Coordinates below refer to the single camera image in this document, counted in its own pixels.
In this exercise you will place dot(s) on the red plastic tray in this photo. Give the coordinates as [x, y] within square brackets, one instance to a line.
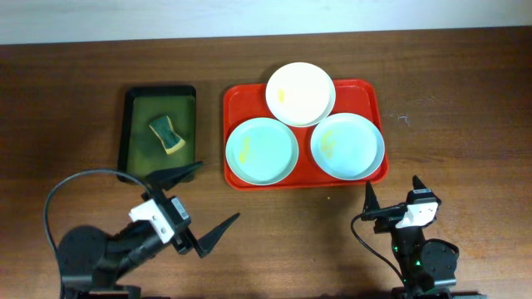
[247, 101]

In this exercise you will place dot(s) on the green and yellow sponge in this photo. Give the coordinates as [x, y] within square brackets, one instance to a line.
[163, 129]

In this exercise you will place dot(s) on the light blue plate right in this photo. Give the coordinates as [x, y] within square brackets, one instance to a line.
[347, 146]

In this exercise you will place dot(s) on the black tray with green water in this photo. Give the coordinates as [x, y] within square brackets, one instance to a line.
[141, 152]

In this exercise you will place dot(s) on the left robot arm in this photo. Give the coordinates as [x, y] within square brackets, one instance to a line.
[91, 261]

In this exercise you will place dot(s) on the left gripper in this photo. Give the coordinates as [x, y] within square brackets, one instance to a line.
[188, 234]

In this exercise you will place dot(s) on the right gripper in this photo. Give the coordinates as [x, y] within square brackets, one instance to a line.
[435, 203]

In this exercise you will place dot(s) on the white plate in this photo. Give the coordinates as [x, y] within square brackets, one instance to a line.
[300, 94]

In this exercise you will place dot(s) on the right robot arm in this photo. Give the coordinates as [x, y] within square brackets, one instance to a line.
[426, 266]

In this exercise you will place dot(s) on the light green plate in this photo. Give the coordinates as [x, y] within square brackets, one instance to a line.
[262, 151]

